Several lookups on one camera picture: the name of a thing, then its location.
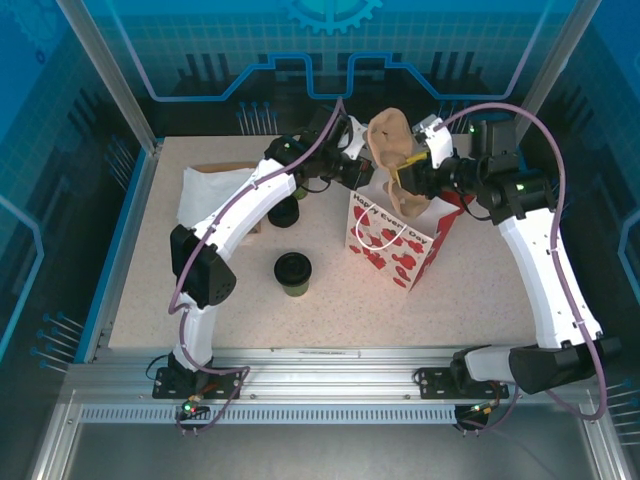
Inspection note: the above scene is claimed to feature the small circuit board with LEDs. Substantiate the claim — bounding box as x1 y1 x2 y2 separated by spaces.
457 402 494 419
177 397 211 419

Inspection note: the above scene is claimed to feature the printed white paper bag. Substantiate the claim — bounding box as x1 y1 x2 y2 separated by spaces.
343 185 465 295

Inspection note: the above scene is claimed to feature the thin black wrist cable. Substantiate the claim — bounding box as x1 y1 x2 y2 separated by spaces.
452 192 496 222
299 177 334 195

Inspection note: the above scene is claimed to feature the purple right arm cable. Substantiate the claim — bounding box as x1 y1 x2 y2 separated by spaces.
437 102 611 436

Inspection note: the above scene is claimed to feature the aluminium frame post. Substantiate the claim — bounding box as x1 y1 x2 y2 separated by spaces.
502 0 601 154
54 0 161 154

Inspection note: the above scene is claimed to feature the stack of white napkins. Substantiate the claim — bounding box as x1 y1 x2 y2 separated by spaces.
176 167 261 227

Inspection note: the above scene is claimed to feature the pulp cup carrier tray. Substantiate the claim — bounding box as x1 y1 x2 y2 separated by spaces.
367 106 432 222

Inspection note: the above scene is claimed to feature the blue printed side panel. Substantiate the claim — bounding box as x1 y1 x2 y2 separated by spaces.
0 0 151 361
514 0 640 401

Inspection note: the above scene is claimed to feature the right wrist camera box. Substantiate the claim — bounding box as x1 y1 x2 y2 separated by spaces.
411 113 455 172

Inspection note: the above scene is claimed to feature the thin black left wrist cable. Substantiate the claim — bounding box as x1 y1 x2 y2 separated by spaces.
299 177 334 195

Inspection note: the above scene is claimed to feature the aluminium mounting rail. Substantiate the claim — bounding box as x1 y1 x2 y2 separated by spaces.
64 347 601 404

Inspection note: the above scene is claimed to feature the blue printed back panel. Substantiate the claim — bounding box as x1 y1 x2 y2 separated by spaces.
82 0 581 139

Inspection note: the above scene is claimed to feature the slotted white cable duct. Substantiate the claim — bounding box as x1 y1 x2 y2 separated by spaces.
79 403 501 426

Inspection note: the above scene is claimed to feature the grey metal base plate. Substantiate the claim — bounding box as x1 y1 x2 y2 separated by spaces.
29 399 621 480

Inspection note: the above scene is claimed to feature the black plastic cup lid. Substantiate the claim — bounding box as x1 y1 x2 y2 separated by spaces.
273 251 314 285

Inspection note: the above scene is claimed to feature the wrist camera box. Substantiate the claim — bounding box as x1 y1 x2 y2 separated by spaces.
411 113 455 172
343 116 375 162

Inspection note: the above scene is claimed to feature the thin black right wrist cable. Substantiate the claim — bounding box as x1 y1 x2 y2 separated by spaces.
452 192 496 222

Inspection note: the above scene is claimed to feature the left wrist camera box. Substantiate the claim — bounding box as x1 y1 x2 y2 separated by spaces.
343 116 375 162

